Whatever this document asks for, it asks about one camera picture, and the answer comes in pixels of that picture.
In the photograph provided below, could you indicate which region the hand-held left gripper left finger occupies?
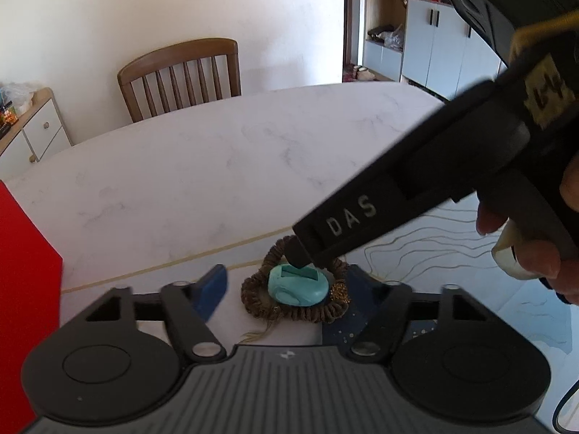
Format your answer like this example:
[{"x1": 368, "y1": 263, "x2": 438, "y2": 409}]
[{"x1": 86, "y1": 263, "x2": 228, "y2": 364}]

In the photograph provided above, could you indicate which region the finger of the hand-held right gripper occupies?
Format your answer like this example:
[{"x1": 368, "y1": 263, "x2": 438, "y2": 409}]
[{"x1": 286, "y1": 234, "x2": 313, "y2": 268}]

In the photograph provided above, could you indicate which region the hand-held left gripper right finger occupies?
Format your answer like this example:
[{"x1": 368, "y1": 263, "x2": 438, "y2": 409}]
[{"x1": 350, "y1": 266, "x2": 487, "y2": 363}]

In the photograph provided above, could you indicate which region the brown hair scrunchie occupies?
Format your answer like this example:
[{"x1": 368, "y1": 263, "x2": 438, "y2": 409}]
[{"x1": 240, "y1": 235, "x2": 351, "y2": 342}]

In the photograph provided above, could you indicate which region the red cardboard box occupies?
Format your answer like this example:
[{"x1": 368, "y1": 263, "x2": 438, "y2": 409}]
[{"x1": 0, "y1": 180, "x2": 63, "y2": 434}]

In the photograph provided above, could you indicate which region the person's right hand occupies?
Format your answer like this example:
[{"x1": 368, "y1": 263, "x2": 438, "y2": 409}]
[{"x1": 477, "y1": 154, "x2": 579, "y2": 306}]

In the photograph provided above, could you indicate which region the large white wardrobe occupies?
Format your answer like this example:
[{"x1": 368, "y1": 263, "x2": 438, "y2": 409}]
[{"x1": 362, "y1": 0, "x2": 512, "y2": 100}]

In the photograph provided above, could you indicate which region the red doormat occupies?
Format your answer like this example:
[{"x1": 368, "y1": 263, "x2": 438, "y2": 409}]
[{"x1": 342, "y1": 63, "x2": 376, "y2": 83}]

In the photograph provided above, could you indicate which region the dark wooden chair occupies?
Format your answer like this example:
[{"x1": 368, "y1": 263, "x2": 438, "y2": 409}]
[{"x1": 118, "y1": 38, "x2": 242, "y2": 123}]

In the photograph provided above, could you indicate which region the white wooden sideboard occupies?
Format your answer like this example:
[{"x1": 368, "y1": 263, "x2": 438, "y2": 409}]
[{"x1": 0, "y1": 87, "x2": 73, "y2": 168}]

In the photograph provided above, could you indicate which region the crumpled clear bag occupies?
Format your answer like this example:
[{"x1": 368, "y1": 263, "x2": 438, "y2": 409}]
[{"x1": 0, "y1": 82, "x2": 34, "y2": 116}]

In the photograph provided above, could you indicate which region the black cable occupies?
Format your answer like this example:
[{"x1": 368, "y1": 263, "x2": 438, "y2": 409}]
[{"x1": 554, "y1": 371, "x2": 579, "y2": 434}]

